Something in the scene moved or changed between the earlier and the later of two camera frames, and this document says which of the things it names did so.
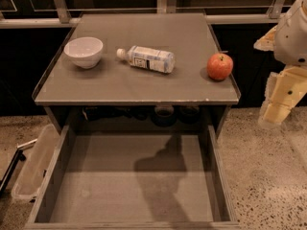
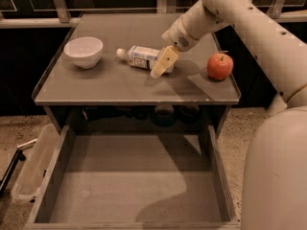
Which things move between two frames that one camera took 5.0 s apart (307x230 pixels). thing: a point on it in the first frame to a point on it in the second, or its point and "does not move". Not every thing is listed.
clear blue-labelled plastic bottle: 145,57 does not move
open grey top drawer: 133,181 does not move
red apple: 220,66 does not move
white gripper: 292,42 to 176,36
